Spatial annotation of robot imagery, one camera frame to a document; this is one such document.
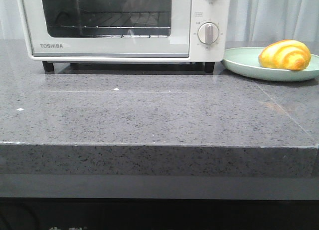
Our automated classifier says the black right oven foot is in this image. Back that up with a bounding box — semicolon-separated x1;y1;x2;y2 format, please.
204;62;215;73

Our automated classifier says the yellow croissant bread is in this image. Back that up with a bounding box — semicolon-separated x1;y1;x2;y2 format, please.
258;39;312;71

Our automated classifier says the glass oven door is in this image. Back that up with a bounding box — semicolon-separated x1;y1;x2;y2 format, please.
19;0;192;58

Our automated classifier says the metal wire oven rack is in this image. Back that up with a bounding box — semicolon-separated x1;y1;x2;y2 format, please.
52;11;171;38

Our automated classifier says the black left oven foot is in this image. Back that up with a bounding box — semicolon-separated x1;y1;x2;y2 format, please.
42;61;54;72

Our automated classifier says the white Toshiba toaster oven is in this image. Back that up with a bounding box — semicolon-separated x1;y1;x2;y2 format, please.
17;0;230;63

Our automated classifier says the black oven foot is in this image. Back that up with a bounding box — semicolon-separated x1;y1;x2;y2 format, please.
204;62;215;73
42;61;54;72

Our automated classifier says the lower oven timer knob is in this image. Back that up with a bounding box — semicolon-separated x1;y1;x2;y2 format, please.
197;22;219;45

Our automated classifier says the light green ceramic plate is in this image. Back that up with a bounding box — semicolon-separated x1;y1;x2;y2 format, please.
222;47;319;82

